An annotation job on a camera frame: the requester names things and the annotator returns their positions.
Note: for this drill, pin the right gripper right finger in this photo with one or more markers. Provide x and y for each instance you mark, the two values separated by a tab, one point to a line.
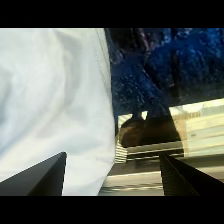
181	180

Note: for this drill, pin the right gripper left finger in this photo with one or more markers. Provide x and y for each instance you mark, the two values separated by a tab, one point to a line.
43	178

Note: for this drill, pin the white garment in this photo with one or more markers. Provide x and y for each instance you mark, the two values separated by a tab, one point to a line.
53	100

